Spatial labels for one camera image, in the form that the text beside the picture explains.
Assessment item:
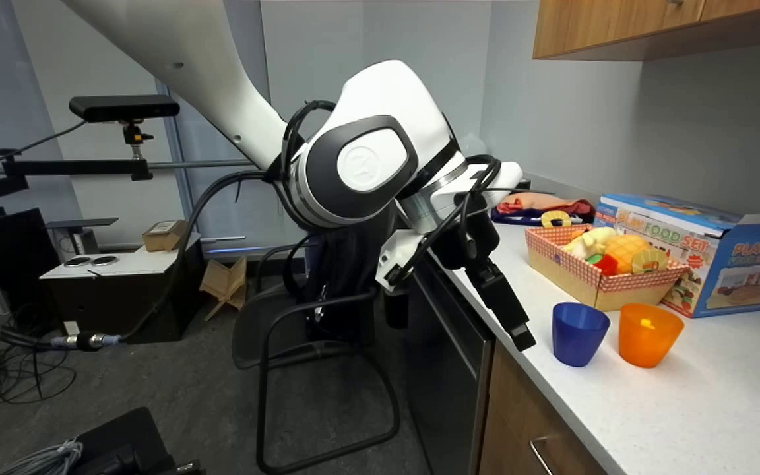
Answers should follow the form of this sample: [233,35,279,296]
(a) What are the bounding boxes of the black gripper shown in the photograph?
[429,207,537,353]

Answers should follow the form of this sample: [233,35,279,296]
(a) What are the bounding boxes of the white drawer with wooden front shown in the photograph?
[477,344,607,475]

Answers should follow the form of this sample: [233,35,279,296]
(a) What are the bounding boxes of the wooden crate of toy food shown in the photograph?
[522,224,692,315]

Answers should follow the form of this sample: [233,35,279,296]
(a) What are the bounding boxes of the blue plastic cup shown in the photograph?
[548,302,613,369]

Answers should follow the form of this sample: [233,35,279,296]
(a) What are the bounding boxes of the flat red navy package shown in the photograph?
[493,190,598,229]

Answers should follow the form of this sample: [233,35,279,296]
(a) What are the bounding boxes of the pale yellow toy food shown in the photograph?
[562,224,618,263]

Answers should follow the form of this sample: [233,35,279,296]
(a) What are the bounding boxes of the yellow toy corn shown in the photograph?
[607,234,665,278]

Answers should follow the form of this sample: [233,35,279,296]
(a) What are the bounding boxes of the orange plastic cup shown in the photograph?
[615,302,685,369]

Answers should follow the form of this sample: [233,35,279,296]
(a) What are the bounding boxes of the black office chair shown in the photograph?
[229,207,404,475]

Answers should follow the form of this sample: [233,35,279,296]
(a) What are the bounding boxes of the blue toy food box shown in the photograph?
[595,194,760,319]

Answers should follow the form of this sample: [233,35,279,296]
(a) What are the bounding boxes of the folded cardboard piece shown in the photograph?
[197,256,250,324]

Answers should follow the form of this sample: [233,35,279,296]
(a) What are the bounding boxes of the small cardboard box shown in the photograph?
[140,220,189,256]

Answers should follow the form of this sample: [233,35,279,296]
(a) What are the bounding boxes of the black cabinet with white top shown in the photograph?
[37,241,206,345]

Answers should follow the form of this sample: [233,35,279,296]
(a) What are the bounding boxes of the black case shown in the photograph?
[70,405,179,475]

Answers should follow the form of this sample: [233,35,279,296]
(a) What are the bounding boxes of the small gray side table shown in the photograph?
[44,216,120,258]

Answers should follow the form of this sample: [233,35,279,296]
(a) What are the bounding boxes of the black computer monitor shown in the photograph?
[0,207,61,337]

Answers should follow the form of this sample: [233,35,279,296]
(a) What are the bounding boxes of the wooden wall cabinet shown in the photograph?
[532,0,760,63]

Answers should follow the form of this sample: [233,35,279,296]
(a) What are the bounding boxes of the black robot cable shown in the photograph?
[44,97,338,351]

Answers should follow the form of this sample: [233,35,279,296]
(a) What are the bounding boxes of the black camera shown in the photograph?
[69,92,181,125]

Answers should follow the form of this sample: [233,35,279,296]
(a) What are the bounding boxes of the black camera boom stand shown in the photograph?
[0,122,256,209]

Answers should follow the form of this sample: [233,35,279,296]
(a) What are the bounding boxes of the black floor cables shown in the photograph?
[0,327,80,418]

